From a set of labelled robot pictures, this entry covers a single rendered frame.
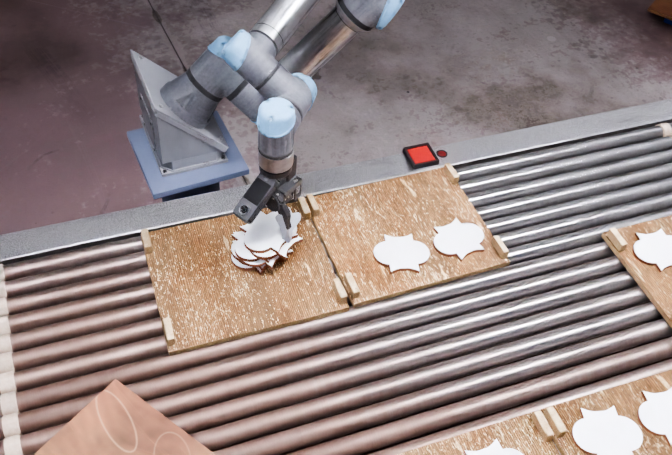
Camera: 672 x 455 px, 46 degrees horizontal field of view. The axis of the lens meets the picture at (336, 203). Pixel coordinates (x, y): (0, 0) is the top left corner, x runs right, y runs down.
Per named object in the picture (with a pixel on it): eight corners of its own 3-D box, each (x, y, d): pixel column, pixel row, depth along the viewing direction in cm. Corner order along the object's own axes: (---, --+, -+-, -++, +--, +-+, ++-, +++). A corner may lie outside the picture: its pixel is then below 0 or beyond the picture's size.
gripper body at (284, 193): (302, 197, 180) (304, 159, 172) (277, 219, 175) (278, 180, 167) (276, 182, 183) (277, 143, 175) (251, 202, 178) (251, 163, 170)
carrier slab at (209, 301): (141, 237, 192) (140, 233, 191) (302, 204, 203) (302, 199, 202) (169, 356, 170) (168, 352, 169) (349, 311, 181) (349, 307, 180)
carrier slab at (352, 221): (303, 202, 204) (303, 198, 202) (445, 170, 215) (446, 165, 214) (353, 308, 182) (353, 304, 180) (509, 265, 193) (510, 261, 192)
